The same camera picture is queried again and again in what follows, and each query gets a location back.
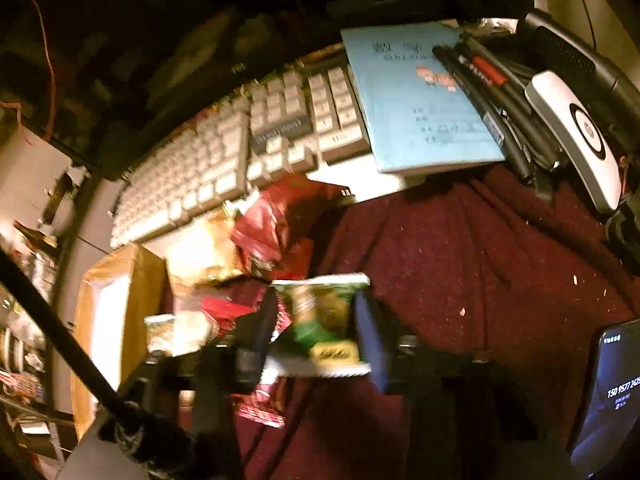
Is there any green snack packet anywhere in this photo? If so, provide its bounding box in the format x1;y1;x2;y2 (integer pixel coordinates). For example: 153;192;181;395
144;314;176;356
262;273;371;380

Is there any red snack bag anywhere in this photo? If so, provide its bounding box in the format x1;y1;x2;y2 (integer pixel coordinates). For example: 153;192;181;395
231;174;350;282

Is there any tan yellow snack bag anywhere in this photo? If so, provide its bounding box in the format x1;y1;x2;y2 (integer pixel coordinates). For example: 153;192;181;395
167;208;243;288

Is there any cardboard tray box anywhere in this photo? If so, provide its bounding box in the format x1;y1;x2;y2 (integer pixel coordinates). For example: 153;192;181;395
69;242;170;441

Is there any dark red table cloth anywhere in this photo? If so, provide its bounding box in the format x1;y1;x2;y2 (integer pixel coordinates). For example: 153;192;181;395
236;165;639;479

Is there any light blue notebook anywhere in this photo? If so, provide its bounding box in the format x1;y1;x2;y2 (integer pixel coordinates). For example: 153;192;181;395
341;22;504;177

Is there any white mechanical keyboard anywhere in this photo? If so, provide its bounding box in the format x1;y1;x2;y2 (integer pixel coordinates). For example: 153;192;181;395
111;58;370;248

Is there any smartphone with lit screen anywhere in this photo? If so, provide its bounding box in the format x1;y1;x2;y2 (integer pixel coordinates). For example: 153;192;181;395
570;320;639;479

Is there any black red pens bundle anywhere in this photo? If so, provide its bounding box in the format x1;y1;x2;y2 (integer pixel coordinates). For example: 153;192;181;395
432;34;567;204

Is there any white round device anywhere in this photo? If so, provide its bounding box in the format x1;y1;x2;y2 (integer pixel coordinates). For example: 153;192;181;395
525;70;622;214

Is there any black microphone device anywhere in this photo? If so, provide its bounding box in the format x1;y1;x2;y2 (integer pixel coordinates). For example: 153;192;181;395
516;9;640;155

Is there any red orange cable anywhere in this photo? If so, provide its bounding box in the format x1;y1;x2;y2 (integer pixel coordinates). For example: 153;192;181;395
0;0;58;143

